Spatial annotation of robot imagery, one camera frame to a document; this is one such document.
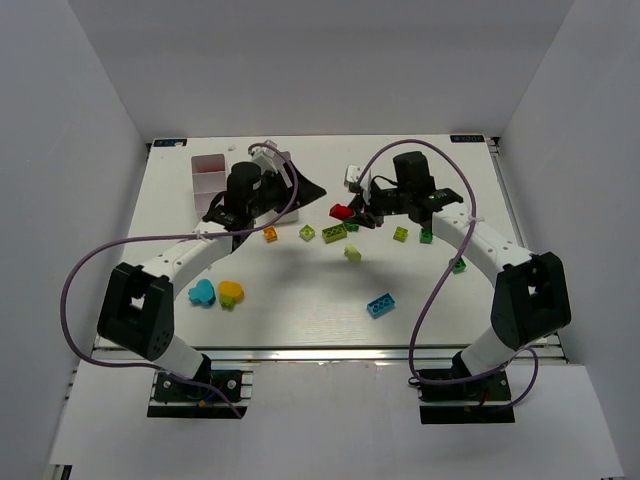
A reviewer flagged dark green lego brick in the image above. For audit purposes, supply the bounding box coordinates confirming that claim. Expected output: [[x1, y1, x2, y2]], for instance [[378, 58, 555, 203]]
[[343, 222, 360, 232]]

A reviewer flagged red lego brick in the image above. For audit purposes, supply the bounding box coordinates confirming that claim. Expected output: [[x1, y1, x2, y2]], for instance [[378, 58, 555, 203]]
[[329, 204, 354, 221]]

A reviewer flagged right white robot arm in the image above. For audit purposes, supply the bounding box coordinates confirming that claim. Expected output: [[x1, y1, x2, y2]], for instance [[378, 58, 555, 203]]
[[344, 151, 571, 380]]

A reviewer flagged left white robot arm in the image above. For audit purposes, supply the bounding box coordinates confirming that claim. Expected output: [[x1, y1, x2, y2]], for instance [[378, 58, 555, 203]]
[[97, 142, 326, 384]]

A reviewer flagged right white divided container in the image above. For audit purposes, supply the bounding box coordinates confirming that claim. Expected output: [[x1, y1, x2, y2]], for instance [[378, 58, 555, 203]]
[[279, 209, 299, 224]]

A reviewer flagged white divided container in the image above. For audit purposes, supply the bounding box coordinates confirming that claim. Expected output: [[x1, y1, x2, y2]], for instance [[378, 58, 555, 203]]
[[191, 154, 228, 215], [279, 209, 299, 224]]

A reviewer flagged lime 2x3 lego brick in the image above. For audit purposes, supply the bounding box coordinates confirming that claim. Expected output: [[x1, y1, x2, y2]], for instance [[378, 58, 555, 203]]
[[322, 224, 348, 244]]

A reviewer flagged pale green lego piece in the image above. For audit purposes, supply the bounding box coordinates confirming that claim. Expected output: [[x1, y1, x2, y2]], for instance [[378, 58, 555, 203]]
[[344, 244, 362, 263]]

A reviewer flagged orange small lego brick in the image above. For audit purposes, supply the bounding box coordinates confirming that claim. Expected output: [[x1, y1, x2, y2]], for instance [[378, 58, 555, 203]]
[[263, 226, 278, 243]]

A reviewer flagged lime lego brick right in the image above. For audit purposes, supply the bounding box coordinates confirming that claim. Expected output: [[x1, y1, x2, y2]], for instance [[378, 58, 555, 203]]
[[393, 227, 408, 243]]

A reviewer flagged green lego brick middle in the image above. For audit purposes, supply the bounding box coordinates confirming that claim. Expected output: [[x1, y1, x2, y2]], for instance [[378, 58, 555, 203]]
[[419, 228, 433, 244]]

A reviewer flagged left white divided container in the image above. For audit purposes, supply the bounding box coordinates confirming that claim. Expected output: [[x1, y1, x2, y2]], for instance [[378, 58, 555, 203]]
[[191, 154, 228, 215]]

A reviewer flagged green lego lower right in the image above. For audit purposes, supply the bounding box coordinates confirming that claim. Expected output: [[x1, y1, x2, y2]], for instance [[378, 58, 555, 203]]
[[451, 258, 466, 274]]

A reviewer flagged blue 2x3 lego brick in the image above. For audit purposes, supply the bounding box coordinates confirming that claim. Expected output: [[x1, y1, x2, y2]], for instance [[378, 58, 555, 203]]
[[366, 293, 396, 318]]

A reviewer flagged yellow heart lego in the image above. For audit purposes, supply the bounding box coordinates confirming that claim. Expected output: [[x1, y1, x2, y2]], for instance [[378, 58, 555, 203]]
[[218, 280, 245, 309]]

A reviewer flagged blue heart lego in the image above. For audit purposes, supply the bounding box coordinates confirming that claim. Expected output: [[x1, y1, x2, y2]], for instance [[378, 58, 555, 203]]
[[188, 279, 216, 307]]

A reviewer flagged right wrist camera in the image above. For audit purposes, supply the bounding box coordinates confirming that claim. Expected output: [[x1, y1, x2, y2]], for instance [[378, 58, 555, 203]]
[[344, 164, 372, 204]]

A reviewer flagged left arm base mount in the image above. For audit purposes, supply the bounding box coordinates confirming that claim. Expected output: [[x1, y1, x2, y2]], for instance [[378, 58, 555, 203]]
[[147, 363, 253, 420]]

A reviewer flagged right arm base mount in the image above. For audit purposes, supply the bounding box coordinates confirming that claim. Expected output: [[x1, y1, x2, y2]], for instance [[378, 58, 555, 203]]
[[408, 371, 515, 425]]

